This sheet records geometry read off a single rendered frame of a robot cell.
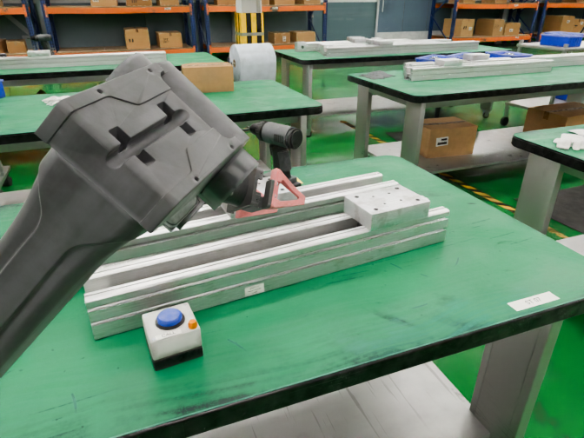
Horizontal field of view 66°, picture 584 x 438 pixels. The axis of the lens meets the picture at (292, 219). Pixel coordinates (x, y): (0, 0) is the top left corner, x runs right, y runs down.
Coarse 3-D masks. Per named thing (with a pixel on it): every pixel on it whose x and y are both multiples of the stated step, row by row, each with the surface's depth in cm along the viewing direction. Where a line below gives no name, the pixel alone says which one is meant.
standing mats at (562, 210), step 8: (392, 136) 463; (400, 136) 461; (560, 192) 331; (568, 192) 331; (576, 192) 331; (560, 200) 319; (568, 200) 319; (576, 200) 319; (560, 208) 307; (568, 208) 307; (576, 208) 307; (552, 216) 296; (560, 216) 294; (568, 216) 295; (576, 216) 295; (568, 224) 286; (576, 224) 284
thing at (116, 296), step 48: (240, 240) 93; (288, 240) 98; (336, 240) 94; (384, 240) 101; (432, 240) 108; (96, 288) 82; (144, 288) 79; (192, 288) 83; (240, 288) 88; (96, 336) 78
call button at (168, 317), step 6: (162, 312) 74; (168, 312) 74; (174, 312) 74; (180, 312) 74; (162, 318) 73; (168, 318) 73; (174, 318) 73; (180, 318) 73; (162, 324) 72; (168, 324) 72; (174, 324) 72
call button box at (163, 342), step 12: (156, 312) 76; (192, 312) 76; (144, 324) 74; (156, 324) 73; (180, 324) 73; (156, 336) 71; (168, 336) 71; (180, 336) 71; (192, 336) 72; (156, 348) 70; (168, 348) 71; (180, 348) 72; (192, 348) 74; (156, 360) 71; (168, 360) 72; (180, 360) 73
